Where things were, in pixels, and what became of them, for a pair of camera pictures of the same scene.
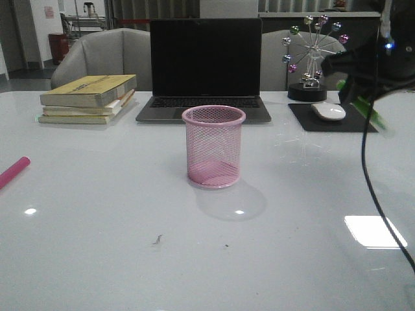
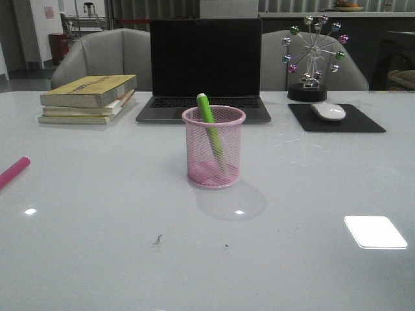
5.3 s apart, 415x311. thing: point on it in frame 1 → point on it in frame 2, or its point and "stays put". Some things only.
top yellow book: (90, 91) stays put
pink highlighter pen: (8, 174) stays put
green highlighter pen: (364, 105) → (209, 118)
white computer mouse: (330, 111) stays put
